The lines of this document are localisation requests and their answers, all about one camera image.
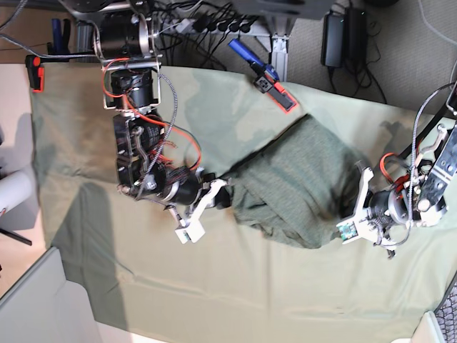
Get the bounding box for white cylinder on stand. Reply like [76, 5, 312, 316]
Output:
[0, 171, 32, 216]

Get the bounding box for robot arm at edge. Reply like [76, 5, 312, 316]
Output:
[176, 115, 456, 257]

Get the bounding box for blue orange clamp at centre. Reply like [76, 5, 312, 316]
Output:
[228, 39, 297, 113]

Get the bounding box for white foam board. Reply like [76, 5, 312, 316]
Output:
[1, 248, 102, 342]

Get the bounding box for green long-sleeve T-shirt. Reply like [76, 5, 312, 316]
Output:
[223, 114, 370, 249]

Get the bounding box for black power strip with plugs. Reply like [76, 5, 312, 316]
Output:
[156, 14, 259, 34]

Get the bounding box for blue orange clamp at corner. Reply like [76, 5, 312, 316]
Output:
[24, 18, 97, 93]

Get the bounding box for aluminium table leg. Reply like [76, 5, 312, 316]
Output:
[265, 16, 296, 81]

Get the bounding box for patterned grey chair corner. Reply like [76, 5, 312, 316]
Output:
[435, 292, 456, 343]

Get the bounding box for light green table cloth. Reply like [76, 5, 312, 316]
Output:
[31, 63, 456, 342]

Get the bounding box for black power adapter pair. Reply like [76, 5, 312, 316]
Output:
[321, 6, 368, 68]

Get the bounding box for robot arm with orange wires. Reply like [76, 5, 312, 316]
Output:
[60, 0, 204, 208]

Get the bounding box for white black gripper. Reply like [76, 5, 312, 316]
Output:
[164, 171, 231, 244]
[336, 161, 408, 257]

